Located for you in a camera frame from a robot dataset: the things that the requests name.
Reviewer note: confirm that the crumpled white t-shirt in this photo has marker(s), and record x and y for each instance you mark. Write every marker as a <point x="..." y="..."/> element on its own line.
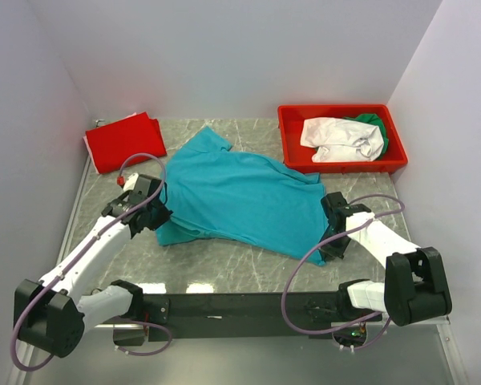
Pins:
<point x="337" y="140"/>

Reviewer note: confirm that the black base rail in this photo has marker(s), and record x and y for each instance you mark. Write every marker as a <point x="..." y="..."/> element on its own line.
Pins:
<point x="245" y="315"/>

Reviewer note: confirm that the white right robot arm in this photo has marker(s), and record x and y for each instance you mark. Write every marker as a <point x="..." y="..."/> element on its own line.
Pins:
<point x="415" y="286"/>

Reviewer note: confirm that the aluminium frame rail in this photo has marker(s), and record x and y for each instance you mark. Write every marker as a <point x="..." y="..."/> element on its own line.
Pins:
<point x="349" y="336"/>

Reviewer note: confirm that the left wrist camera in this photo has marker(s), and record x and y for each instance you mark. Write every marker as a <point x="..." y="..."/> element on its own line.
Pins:
<point x="127" y="183"/>

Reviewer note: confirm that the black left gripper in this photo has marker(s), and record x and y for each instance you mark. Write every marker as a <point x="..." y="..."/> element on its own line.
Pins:
<point x="163" y="216"/>

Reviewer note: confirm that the folded red t-shirt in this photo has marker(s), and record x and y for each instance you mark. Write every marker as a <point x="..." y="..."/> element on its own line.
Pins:
<point x="113" y="143"/>

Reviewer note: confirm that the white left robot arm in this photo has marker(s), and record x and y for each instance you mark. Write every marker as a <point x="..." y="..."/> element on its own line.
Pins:
<point x="54" y="313"/>

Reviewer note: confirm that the teal t-shirt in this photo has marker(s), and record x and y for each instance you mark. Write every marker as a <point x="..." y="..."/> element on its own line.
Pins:
<point x="214" y="192"/>

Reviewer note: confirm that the green t-shirt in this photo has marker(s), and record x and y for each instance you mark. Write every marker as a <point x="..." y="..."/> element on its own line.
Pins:
<point x="374" y="119"/>

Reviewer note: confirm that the red plastic bin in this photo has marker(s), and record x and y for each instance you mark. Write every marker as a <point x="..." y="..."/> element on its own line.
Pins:
<point x="291" y="120"/>

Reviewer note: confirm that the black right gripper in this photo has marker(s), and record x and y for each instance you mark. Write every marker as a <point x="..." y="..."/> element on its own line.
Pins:
<point x="328" y="251"/>

